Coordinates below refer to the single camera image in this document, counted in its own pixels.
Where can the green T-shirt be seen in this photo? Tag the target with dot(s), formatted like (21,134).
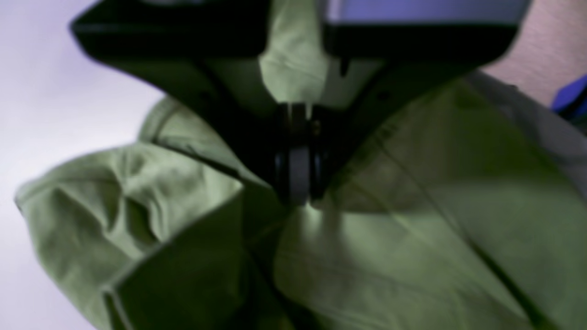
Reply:
(463,210)

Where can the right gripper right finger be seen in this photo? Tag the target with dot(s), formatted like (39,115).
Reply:
(382,54)

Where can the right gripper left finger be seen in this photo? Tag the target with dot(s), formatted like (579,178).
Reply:
(204,53)

